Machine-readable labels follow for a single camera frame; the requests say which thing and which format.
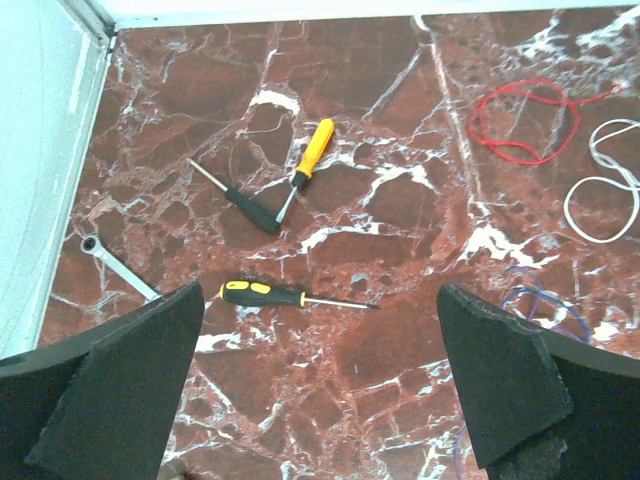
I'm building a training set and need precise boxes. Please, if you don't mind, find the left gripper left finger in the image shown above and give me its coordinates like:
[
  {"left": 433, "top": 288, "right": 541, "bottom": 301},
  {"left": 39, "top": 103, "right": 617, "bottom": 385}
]
[{"left": 1, "top": 282, "right": 204, "bottom": 479}]

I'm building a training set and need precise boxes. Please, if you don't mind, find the black yellow phillips screwdriver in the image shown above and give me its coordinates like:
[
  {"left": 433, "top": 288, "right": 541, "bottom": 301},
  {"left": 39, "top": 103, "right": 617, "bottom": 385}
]
[{"left": 219, "top": 280, "right": 380, "bottom": 310}]

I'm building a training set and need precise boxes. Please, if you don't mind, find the red wire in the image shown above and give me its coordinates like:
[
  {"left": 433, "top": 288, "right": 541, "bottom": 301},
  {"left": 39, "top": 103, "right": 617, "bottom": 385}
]
[{"left": 467, "top": 78, "right": 624, "bottom": 166}]

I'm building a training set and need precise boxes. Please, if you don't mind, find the silver ratchet wrench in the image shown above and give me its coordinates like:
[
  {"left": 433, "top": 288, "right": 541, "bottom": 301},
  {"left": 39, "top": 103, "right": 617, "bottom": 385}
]
[{"left": 80, "top": 235, "right": 161, "bottom": 302}]

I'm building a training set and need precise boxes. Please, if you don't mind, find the blue purple wire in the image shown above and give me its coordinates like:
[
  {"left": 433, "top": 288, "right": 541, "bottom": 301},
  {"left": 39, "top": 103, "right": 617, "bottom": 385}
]
[{"left": 452, "top": 264, "right": 594, "bottom": 480}]

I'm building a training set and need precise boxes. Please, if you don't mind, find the yellow handle flat screwdriver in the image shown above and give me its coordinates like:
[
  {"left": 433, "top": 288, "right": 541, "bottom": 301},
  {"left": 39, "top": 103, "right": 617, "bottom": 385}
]
[{"left": 276, "top": 118, "right": 335, "bottom": 224}]

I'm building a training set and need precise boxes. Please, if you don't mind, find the black handle screwdriver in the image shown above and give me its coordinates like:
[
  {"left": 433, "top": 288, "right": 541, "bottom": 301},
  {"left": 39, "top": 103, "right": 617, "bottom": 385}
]
[{"left": 187, "top": 158, "right": 280, "bottom": 234}]

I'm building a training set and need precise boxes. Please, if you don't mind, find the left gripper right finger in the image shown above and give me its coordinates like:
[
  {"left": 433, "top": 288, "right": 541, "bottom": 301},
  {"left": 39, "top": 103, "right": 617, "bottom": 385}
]
[{"left": 437, "top": 284, "right": 639, "bottom": 479}]

